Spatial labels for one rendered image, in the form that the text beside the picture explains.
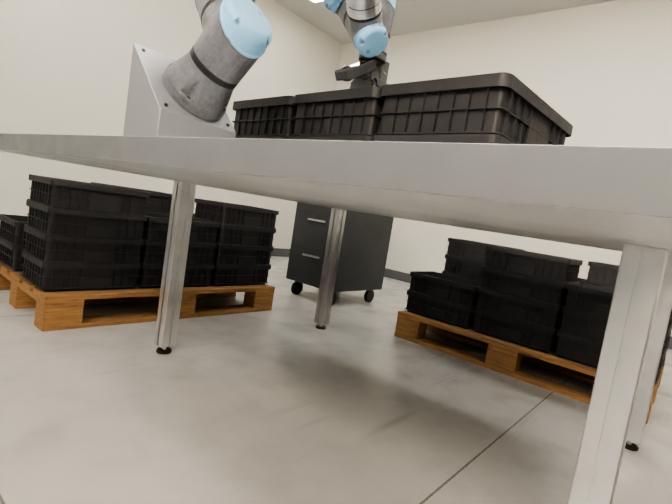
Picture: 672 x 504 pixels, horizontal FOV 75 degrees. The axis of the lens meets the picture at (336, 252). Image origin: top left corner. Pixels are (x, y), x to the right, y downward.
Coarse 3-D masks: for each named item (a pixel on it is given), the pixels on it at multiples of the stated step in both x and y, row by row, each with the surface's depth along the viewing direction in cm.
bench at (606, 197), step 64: (192, 192) 165; (256, 192) 142; (320, 192) 63; (384, 192) 41; (448, 192) 33; (512, 192) 30; (576, 192) 28; (640, 192) 26; (640, 256) 73; (320, 320) 238; (640, 320) 72; (640, 384) 147
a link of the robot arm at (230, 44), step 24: (216, 0) 90; (240, 0) 88; (216, 24) 87; (240, 24) 86; (264, 24) 92; (216, 48) 88; (240, 48) 88; (264, 48) 91; (216, 72) 91; (240, 72) 93
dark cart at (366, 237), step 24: (312, 216) 307; (360, 216) 302; (384, 216) 325; (312, 240) 306; (360, 240) 307; (384, 240) 330; (288, 264) 320; (312, 264) 305; (360, 264) 312; (384, 264) 336; (336, 288) 296; (360, 288) 318
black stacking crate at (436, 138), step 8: (376, 136) 98; (384, 136) 96; (392, 136) 95; (400, 136) 93; (408, 136) 92; (416, 136) 91; (424, 136) 89; (432, 136) 88; (440, 136) 87; (448, 136) 86; (456, 136) 84; (464, 136) 83; (472, 136) 82; (480, 136) 81; (488, 136) 80; (496, 136) 80
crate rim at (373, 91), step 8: (352, 88) 104; (360, 88) 102; (368, 88) 100; (376, 88) 99; (296, 96) 117; (304, 96) 115; (312, 96) 113; (320, 96) 111; (328, 96) 109; (336, 96) 107; (344, 96) 105; (352, 96) 103; (360, 96) 102; (368, 96) 100; (376, 96) 99; (296, 104) 120
